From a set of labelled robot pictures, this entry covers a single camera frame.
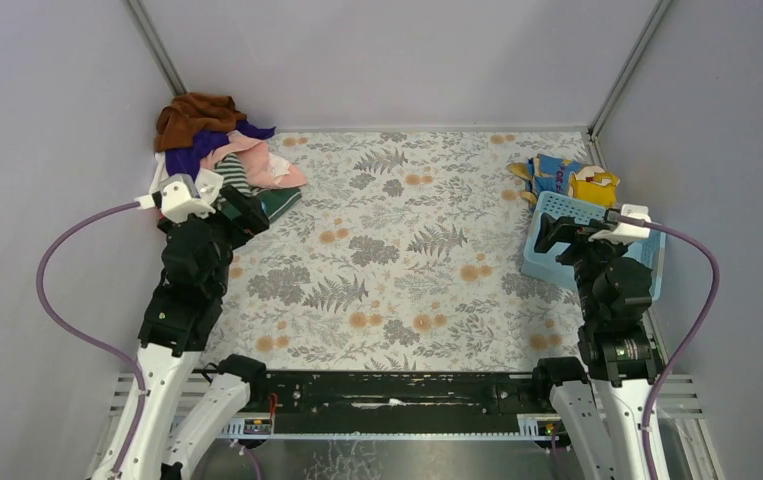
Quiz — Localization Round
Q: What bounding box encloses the green white striped towel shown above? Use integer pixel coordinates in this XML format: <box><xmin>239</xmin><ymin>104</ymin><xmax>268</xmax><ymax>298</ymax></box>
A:
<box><xmin>214</xmin><ymin>153</ymin><xmax>303</xmax><ymax>222</ymax></box>

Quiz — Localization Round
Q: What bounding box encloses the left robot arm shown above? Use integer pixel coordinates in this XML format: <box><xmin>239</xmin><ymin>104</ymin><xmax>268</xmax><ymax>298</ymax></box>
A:
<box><xmin>92</xmin><ymin>186</ymin><xmax>269</xmax><ymax>479</ymax></box>

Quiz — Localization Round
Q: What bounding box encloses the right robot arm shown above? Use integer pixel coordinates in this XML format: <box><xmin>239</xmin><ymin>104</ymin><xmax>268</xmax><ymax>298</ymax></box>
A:
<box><xmin>534</xmin><ymin>209</ymin><xmax>670</xmax><ymax>479</ymax></box>

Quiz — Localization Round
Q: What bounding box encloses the pink towel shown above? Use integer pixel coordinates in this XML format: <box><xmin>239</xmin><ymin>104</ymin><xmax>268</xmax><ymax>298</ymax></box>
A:
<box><xmin>200</xmin><ymin>131</ymin><xmax>308</xmax><ymax>195</ymax></box>

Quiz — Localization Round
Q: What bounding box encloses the blue yellow cartoon towel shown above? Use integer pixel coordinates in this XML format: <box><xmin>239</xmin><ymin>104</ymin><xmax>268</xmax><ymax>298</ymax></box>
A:
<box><xmin>508</xmin><ymin>154</ymin><xmax>620</xmax><ymax>210</ymax></box>

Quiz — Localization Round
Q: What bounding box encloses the purple towel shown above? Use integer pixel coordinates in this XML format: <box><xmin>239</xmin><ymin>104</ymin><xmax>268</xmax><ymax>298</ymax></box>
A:
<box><xmin>164</xmin><ymin>120</ymin><xmax>276</xmax><ymax>180</ymax></box>

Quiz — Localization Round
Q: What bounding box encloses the light blue plastic basket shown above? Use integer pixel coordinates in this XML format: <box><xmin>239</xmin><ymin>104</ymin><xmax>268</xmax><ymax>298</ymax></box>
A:
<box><xmin>521</xmin><ymin>191</ymin><xmax>667</xmax><ymax>298</ymax></box>

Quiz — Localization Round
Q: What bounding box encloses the brown towel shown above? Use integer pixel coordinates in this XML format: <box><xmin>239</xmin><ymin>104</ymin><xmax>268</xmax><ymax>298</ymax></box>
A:
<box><xmin>154</xmin><ymin>92</ymin><xmax>247</xmax><ymax>152</ymax></box>

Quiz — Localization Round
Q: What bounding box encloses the floral table cloth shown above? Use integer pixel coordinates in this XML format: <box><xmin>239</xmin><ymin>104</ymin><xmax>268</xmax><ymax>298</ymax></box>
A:
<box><xmin>201</xmin><ymin>132</ymin><xmax>588</xmax><ymax>371</ymax></box>

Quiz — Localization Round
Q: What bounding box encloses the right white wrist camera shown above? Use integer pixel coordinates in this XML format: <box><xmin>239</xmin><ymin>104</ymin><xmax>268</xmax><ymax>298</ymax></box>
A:
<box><xmin>589</xmin><ymin>203</ymin><xmax>651</xmax><ymax>245</ymax></box>

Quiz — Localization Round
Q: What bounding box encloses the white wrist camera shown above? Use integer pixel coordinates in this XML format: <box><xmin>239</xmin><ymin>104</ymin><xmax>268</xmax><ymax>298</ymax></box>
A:
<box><xmin>135</xmin><ymin>170</ymin><xmax>224</xmax><ymax>224</ymax></box>
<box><xmin>589</xmin><ymin>203</ymin><xmax>651</xmax><ymax>245</ymax></box>

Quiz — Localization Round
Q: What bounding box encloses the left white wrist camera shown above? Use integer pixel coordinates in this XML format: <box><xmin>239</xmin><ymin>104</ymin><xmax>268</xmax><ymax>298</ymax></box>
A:
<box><xmin>135</xmin><ymin>170</ymin><xmax>224</xmax><ymax>224</ymax></box>

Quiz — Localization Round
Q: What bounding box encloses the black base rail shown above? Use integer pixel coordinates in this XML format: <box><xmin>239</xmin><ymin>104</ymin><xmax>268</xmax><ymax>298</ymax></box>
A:
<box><xmin>239</xmin><ymin>363</ymin><xmax>588</xmax><ymax>437</ymax></box>

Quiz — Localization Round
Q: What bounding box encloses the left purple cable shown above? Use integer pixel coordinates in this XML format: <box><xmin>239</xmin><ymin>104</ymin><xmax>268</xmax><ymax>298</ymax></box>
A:
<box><xmin>36</xmin><ymin>201</ymin><xmax>150</xmax><ymax>475</ymax></box>

